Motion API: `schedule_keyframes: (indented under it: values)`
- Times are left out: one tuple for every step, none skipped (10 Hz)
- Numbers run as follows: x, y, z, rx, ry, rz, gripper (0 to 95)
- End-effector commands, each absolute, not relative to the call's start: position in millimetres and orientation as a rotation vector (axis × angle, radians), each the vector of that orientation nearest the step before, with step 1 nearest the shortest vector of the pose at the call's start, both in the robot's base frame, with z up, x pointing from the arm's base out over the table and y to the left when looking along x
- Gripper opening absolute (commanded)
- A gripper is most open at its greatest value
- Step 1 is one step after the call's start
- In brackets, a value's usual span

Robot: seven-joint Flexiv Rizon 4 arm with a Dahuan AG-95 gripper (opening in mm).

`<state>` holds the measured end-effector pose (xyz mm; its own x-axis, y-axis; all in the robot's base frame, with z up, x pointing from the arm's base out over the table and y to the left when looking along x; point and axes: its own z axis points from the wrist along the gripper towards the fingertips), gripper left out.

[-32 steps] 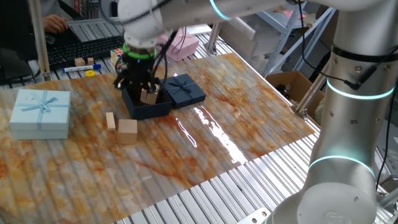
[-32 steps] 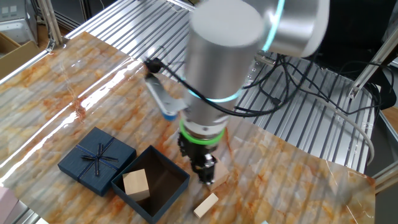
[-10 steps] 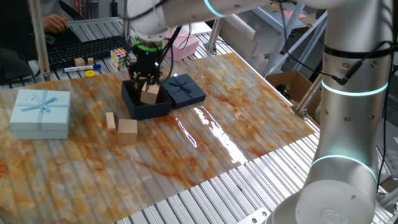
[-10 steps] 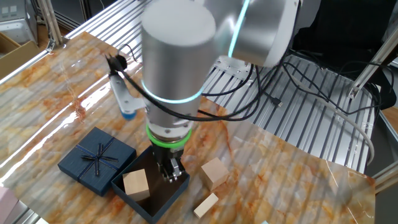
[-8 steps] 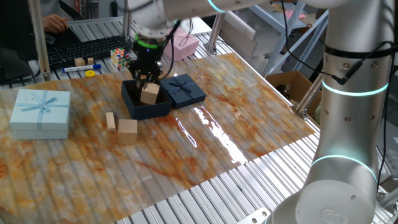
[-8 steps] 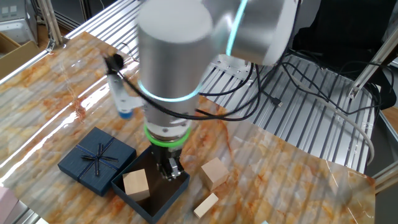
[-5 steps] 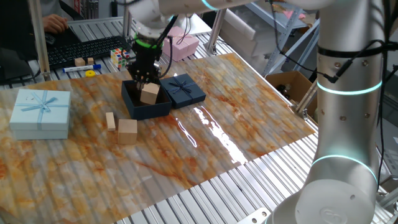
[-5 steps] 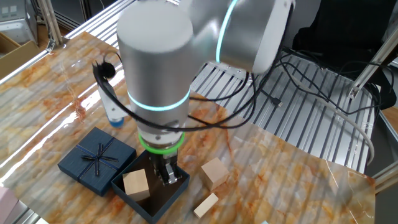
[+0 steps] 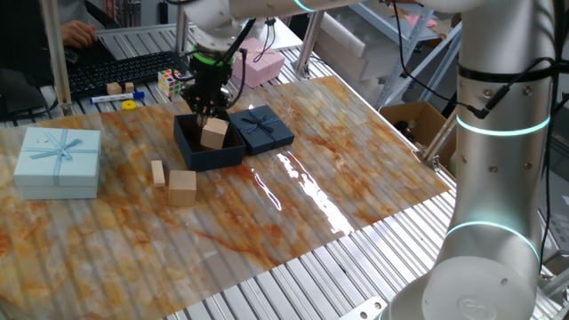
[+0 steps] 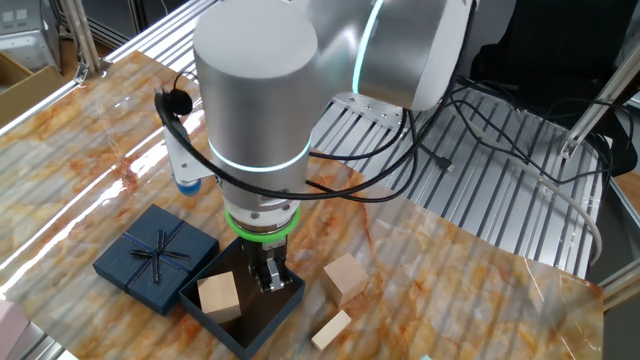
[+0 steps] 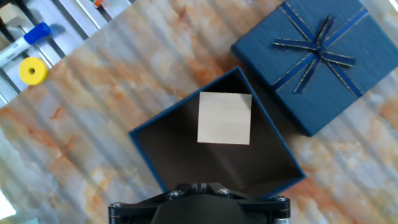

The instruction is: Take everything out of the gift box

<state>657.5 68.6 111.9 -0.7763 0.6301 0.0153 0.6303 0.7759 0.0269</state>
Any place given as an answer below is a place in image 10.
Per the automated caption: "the long wooden block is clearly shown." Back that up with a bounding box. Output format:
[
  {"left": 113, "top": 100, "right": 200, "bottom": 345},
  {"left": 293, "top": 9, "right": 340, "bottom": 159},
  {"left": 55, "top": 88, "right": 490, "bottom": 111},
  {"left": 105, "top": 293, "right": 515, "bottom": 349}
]
[{"left": 310, "top": 308, "right": 353, "bottom": 351}]

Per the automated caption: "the metal robot mounting plate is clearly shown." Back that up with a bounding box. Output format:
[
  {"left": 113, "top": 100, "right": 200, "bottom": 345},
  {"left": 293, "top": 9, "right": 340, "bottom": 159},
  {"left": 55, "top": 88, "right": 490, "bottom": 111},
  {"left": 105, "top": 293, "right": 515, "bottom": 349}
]
[{"left": 327, "top": 91, "right": 406, "bottom": 131}]

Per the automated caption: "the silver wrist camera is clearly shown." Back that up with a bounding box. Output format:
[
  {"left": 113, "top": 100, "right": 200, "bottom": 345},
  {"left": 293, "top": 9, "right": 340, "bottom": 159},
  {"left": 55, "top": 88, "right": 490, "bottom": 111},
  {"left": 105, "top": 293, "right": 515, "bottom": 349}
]
[{"left": 162, "top": 124, "right": 219, "bottom": 197}]

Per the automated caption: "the aluminium frame strut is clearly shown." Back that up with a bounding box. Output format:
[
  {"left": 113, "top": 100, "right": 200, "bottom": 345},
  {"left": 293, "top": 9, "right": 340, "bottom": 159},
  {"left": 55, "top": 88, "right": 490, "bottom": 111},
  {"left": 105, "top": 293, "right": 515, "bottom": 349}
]
[{"left": 59, "top": 0, "right": 101, "bottom": 74}]

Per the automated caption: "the black USB cable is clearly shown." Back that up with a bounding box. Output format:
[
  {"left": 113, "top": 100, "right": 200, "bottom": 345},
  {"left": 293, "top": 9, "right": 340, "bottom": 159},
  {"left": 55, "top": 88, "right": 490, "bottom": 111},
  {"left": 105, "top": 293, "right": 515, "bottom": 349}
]
[{"left": 417, "top": 84, "right": 501, "bottom": 174}]

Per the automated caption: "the grey cable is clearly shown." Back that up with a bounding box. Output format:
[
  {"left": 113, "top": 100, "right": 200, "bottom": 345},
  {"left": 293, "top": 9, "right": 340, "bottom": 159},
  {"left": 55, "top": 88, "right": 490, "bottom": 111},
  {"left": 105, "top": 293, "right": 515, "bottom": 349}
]
[{"left": 464, "top": 114, "right": 605, "bottom": 266}]

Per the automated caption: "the orange marble pattern mat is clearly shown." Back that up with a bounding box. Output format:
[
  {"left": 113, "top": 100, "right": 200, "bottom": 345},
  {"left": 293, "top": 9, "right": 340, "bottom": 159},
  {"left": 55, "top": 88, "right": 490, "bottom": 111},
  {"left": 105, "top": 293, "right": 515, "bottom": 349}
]
[{"left": 0, "top": 49, "right": 606, "bottom": 360}]

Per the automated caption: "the aluminium frame post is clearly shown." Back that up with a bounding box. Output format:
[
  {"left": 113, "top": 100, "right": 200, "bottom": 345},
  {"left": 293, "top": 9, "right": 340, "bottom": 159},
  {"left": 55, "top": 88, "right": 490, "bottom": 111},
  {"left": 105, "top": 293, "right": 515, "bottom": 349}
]
[{"left": 559, "top": 44, "right": 640, "bottom": 160}]

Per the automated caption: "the thin black table cable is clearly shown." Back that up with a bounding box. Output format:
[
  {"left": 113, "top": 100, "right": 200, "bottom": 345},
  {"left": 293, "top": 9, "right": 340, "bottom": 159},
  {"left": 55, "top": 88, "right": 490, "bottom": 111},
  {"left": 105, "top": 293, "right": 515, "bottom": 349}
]
[{"left": 449, "top": 97, "right": 617, "bottom": 186}]

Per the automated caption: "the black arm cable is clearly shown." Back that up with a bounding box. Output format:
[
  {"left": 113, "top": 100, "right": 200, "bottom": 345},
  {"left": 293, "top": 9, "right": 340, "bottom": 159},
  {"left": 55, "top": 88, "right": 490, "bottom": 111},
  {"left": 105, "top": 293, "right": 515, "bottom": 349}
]
[{"left": 153, "top": 72, "right": 451, "bottom": 204}]

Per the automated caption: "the light wooden cube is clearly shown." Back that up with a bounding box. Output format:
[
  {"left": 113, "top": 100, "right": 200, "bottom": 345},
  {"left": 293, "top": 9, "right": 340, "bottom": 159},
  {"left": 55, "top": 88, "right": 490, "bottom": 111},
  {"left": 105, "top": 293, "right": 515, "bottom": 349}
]
[
  {"left": 196, "top": 270, "right": 242, "bottom": 325},
  {"left": 322, "top": 252, "right": 370, "bottom": 307}
]

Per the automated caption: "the aluminium frame rail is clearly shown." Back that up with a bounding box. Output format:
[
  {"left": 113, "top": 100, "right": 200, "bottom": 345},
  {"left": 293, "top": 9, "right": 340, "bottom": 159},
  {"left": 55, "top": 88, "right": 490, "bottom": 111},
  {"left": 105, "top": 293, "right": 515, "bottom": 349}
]
[{"left": 597, "top": 259, "right": 640, "bottom": 311}]

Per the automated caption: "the black chair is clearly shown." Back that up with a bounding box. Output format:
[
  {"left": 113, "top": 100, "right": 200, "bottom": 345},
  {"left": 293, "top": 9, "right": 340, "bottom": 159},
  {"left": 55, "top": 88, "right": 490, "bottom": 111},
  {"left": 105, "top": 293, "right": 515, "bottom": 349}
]
[{"left": 469, "top": 0, "right": 640, "bottom": 176}]

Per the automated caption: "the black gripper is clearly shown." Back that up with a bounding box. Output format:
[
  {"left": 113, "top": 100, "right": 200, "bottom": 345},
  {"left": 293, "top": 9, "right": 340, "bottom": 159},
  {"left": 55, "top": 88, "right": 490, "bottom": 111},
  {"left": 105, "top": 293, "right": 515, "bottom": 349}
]
[{"left": 241, "top": 237, "right": 294, "bottom": 295}]

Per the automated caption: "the brown cardboard box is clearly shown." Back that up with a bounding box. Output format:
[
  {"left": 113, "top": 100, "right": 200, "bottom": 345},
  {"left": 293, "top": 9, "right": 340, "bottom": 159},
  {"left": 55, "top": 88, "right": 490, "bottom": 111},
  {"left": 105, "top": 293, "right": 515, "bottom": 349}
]
[{"left": 0, "top": 52, "right": 66, "bottom": 129}]

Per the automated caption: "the grey metal cabinet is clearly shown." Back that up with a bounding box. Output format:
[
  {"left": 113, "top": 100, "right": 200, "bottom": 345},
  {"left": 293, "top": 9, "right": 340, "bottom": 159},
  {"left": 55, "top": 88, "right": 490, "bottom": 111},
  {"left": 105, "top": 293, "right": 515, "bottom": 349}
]
[{"left": 0, "top": 0, "right": 61, "bottom": 71}]

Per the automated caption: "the navy gift box base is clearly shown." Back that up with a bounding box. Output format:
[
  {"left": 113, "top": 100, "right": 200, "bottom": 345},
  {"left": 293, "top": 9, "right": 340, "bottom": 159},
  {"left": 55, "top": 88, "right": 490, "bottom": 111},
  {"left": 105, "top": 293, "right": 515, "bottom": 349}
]
[{"left": 178, "top": 234, "right": 307, "bottom": 360}]

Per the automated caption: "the pink gift box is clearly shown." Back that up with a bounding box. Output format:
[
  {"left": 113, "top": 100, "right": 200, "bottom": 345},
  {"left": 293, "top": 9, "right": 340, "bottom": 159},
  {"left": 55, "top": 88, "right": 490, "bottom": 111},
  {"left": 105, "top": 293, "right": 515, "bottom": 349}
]
[{"left": 0, "top": 298, "right": 31, "bottom": 360}]

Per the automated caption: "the navy ribboned gift box lid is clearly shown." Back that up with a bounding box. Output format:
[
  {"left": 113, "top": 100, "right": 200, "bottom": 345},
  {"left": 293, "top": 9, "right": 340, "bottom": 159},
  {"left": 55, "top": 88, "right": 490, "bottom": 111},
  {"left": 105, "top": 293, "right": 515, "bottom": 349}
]
[{"left": 92, "top": 203, "right": 221, "bottom": 317}]

